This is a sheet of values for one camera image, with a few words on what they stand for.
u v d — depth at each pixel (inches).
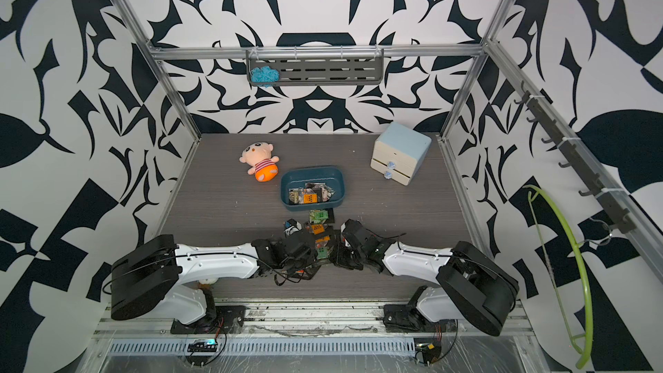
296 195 39.0
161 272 16.7
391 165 39.0
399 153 37.6
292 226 30.7
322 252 32.0
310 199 38.0
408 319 26.1
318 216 37.0
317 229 35.7
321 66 37.1
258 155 41.2
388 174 40.4
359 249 26.4
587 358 20.2
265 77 36.0
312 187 39.1
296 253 25.6
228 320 29.2
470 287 16.9
